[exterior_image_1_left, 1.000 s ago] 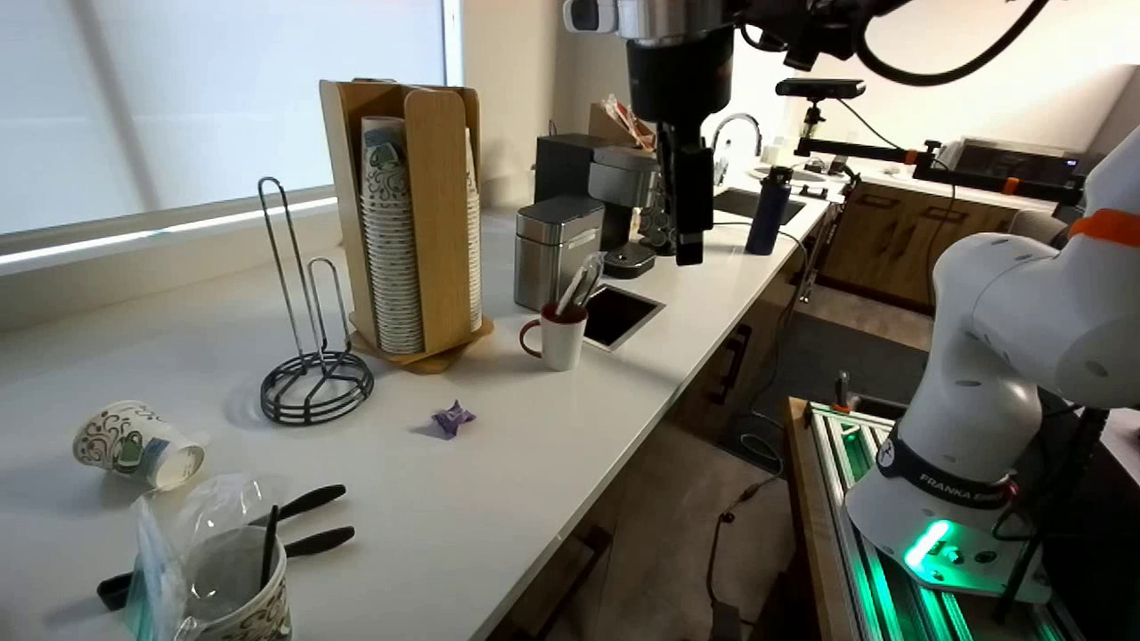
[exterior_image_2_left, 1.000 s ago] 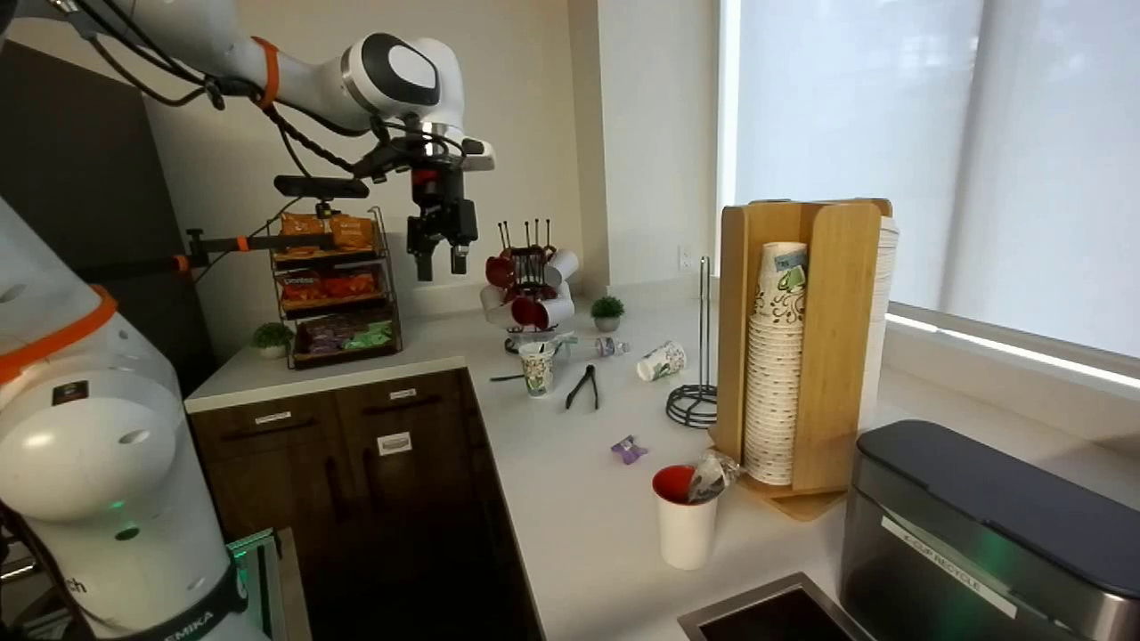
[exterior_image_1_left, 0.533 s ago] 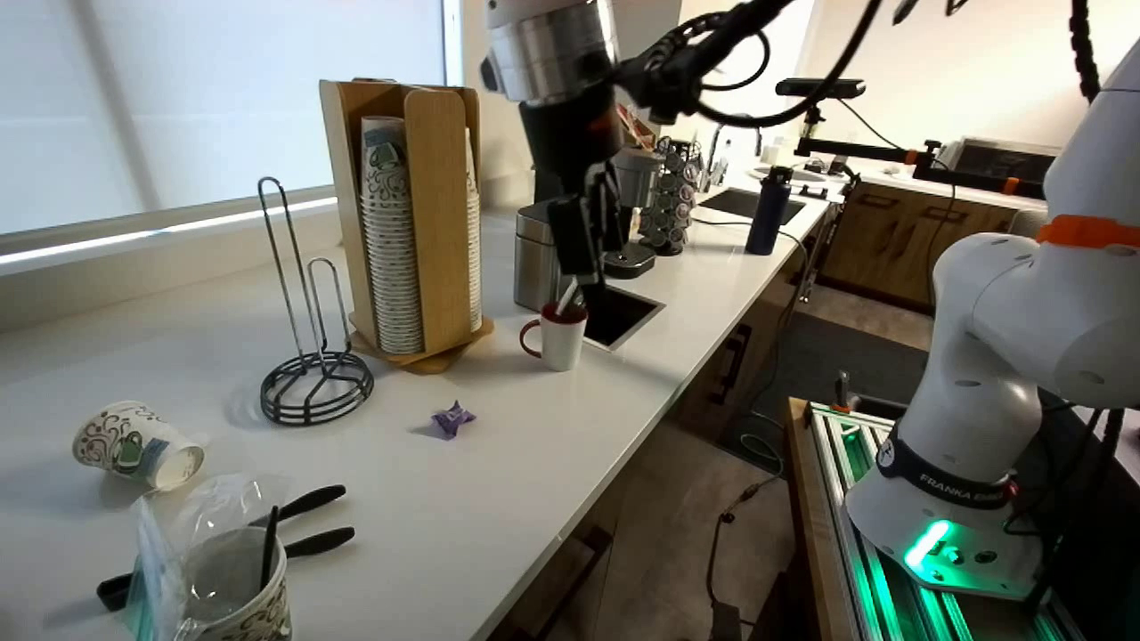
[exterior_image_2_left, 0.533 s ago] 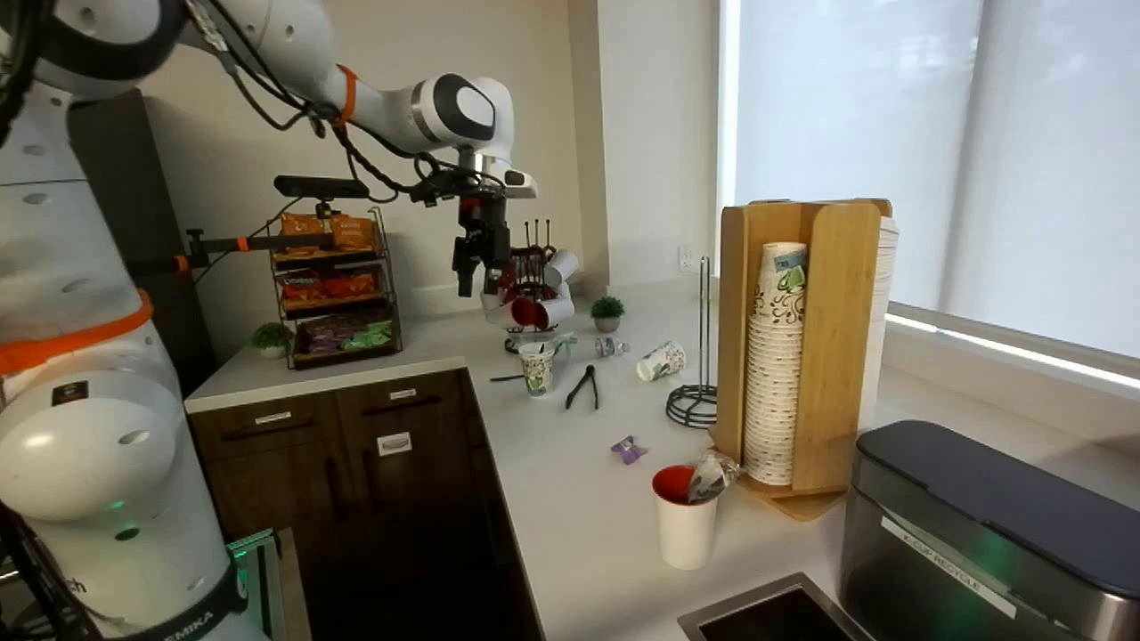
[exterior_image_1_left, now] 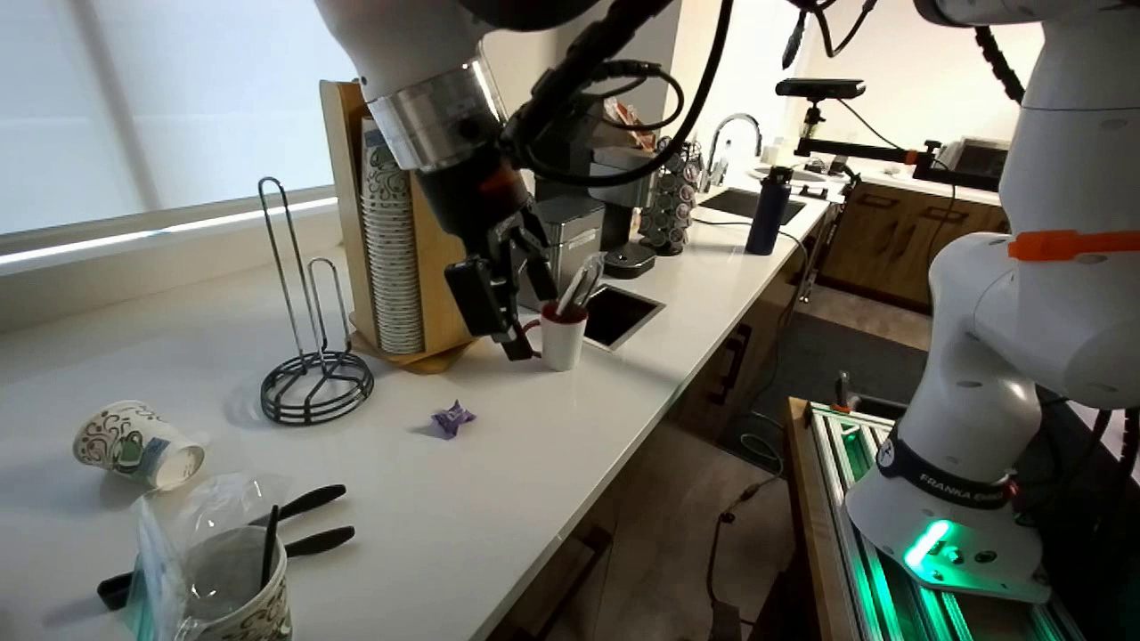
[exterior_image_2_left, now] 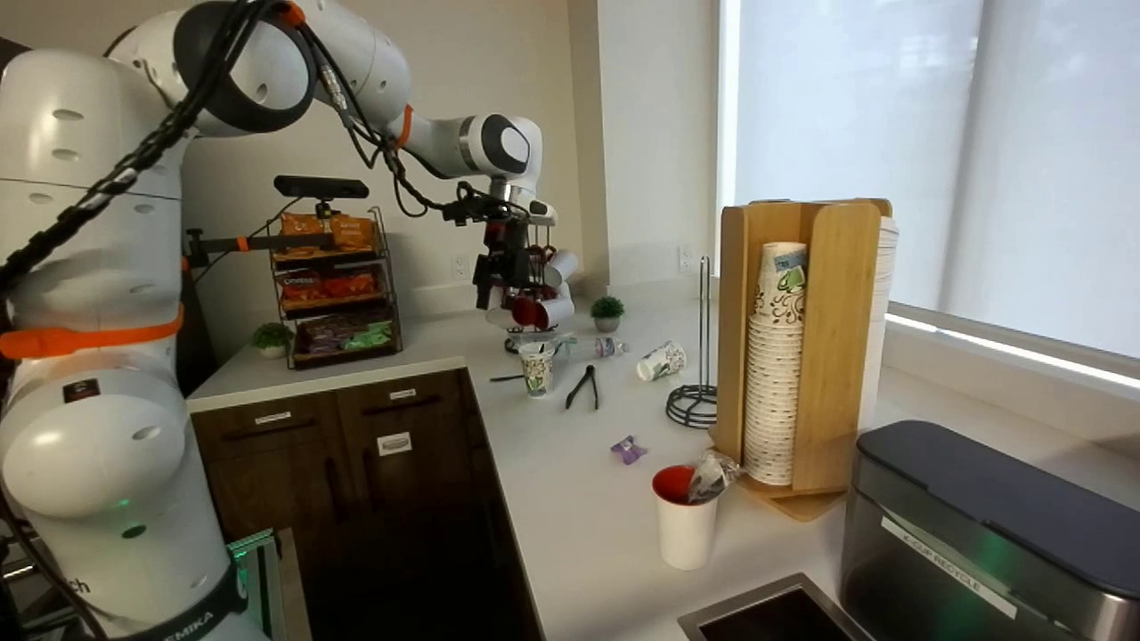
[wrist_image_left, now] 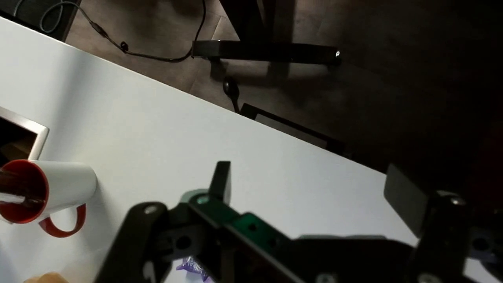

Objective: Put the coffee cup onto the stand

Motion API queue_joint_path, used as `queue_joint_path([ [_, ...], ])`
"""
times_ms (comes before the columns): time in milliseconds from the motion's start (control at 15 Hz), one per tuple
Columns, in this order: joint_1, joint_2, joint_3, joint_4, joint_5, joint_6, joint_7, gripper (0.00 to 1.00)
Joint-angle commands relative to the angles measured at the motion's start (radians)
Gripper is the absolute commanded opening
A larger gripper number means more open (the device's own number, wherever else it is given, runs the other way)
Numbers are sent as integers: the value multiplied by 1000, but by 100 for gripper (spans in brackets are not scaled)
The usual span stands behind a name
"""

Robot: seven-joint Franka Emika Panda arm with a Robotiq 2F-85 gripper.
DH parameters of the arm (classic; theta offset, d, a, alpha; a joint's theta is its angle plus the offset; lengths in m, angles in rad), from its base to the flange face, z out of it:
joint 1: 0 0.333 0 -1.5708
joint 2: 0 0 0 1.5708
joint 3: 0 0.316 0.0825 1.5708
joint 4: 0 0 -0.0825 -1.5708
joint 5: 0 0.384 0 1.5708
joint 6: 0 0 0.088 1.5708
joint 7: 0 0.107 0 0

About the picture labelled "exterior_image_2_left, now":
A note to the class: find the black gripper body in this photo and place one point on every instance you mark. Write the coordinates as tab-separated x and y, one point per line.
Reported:
518	243

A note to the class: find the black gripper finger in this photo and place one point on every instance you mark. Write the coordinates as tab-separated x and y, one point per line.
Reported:
491	284
542	273

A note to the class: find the patterned paper coffee cup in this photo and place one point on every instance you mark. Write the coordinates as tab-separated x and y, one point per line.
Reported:
659	360

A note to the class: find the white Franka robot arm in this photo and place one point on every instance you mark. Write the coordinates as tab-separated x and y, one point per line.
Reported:
95	440

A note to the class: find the white cup red interior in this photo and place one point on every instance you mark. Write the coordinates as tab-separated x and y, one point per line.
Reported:
536	314
684	534

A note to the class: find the patterned paper cup with utensil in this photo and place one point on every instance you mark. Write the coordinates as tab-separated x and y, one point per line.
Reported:
536	370

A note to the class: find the wooden cup dispenser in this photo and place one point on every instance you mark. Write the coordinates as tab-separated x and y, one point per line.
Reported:
838	357

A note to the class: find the small green potted plant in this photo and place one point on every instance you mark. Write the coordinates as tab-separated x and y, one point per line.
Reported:
606	308
271	334

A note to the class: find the snack rack with shelves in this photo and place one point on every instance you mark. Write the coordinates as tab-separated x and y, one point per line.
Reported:
334	289

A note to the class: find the purple candy wrapper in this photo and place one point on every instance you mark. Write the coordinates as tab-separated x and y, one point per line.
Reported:
629	449

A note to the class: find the dark wood cabinet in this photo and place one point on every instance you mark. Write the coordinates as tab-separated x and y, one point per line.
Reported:
358	498

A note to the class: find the stack of patterned paper cups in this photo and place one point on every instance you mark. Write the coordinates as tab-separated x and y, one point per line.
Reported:
773	392

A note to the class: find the white stirrer packets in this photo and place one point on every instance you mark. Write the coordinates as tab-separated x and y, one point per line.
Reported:
710	477

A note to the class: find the black tablet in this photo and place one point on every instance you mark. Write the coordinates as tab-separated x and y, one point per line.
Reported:
770	617

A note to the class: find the black steel appliance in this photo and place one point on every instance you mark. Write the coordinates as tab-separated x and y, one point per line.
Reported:
986	546

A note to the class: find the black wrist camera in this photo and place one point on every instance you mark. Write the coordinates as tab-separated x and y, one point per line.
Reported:
481	207

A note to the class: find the black stereo camera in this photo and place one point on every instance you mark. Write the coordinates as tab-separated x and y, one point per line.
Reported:
323	187

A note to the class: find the black camera stand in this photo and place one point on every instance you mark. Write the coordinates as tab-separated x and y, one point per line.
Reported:
233	243

